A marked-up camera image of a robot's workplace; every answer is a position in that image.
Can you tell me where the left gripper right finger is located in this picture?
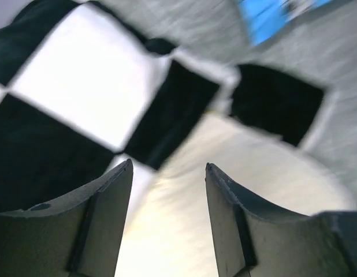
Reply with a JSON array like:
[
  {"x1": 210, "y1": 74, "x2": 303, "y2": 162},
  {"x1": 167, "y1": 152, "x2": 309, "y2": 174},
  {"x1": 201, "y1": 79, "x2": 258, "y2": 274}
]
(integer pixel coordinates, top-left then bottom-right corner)
[{"x1": 205, "y1": 163, "x2": 357, "y2": 277}]

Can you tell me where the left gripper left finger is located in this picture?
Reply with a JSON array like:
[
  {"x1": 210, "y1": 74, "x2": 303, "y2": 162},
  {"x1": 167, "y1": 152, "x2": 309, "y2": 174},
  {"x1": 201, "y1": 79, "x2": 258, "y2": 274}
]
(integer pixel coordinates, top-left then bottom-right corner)
[{"x1": 0, "y1": 160, "x2": 133, "y2": 277}]

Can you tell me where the cream yellow pillow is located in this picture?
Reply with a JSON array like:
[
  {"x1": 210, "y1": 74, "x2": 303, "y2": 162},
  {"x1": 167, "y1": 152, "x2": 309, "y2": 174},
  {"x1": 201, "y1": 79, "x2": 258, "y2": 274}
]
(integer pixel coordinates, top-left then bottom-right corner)
[{"x1": 116, "y1": 115, "x2": 355, "y2": 276}]

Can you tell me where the black white checkered pillowcase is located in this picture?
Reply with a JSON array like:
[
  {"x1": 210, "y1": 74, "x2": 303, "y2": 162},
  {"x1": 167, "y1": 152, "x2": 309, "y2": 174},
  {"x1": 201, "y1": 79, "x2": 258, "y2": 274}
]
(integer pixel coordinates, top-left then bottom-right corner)
[{"x1": 0, "y1": 1, "x2": 356, "y2": 221}]

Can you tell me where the blue space print pillow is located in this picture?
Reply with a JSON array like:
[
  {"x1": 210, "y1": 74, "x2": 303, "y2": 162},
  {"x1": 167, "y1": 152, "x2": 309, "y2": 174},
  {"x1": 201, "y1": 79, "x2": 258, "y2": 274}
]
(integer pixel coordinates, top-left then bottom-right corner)
[{"x1": 236, "y1": 0, "x2": 330, "y2": 46}]

